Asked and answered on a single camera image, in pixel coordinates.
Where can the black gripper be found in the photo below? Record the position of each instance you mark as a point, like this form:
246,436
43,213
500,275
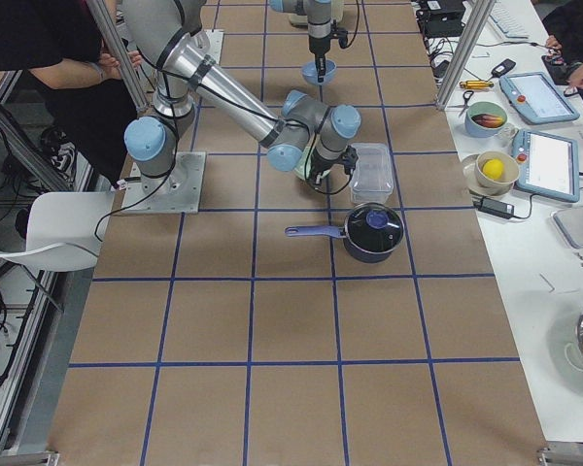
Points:
320,169
319,49

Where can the green bowl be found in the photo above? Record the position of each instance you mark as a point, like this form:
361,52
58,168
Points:
304,170

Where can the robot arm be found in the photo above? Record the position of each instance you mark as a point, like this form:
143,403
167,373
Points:
306,130
322,29

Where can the light blue fruit bowl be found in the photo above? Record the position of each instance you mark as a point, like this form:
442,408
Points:
484,119

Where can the beige bowl with lemon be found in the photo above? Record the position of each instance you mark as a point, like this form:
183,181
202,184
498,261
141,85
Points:
494,169

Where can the clear plastic container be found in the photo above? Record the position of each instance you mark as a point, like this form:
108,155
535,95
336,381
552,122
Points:
373,179

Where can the dark blue saucepan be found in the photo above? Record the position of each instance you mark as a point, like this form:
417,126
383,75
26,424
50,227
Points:
370,232

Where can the black computer box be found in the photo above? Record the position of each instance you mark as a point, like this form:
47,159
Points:
440,18

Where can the beige plate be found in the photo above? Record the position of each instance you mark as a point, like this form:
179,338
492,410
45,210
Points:
469,164

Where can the yellow screwdriver tool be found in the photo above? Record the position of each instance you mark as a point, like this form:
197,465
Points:
476,85

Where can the scissors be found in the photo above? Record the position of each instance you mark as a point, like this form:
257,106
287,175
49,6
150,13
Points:
467,96

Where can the black car key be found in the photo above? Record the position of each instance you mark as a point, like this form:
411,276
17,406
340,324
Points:
502,68

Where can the black power adapter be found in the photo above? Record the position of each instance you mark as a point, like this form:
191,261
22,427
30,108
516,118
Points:
494,207

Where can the upper teach pendant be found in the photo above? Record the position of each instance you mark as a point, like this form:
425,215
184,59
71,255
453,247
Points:
536,99

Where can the teach pendant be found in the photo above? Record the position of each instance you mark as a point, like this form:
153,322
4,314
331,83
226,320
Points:
536,99
548,164

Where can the lower teach pendant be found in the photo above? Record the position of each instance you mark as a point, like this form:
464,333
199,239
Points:
548,164

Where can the person in black shirt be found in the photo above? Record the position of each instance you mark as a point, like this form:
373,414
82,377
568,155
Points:
60,45

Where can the white chair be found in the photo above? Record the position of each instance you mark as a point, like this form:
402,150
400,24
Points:
65,231

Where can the grey lidded box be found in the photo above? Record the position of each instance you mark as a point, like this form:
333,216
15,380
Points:
570,224

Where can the aluminium frame post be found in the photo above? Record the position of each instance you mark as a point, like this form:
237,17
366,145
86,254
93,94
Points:
475,23

